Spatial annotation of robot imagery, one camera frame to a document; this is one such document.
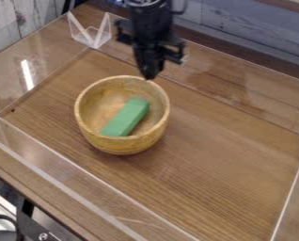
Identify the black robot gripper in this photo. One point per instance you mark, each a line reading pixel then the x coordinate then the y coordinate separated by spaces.
pixel 147 31

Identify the green rectangular block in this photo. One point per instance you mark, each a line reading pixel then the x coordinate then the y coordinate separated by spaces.
pixel 127 118

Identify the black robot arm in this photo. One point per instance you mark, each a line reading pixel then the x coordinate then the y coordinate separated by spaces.
pixel 150 2

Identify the light wooden bowl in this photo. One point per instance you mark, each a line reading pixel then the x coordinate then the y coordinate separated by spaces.
pixel 101 101

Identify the clear acrylic corner bracket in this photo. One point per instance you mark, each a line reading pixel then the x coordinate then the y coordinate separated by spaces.
pixel 94 37

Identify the clear acrylic enclosure walls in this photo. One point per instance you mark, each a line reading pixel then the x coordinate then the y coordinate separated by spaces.
pixel 218 181

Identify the black table leg bracket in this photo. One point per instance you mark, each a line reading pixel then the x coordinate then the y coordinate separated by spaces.
pixel 30 228

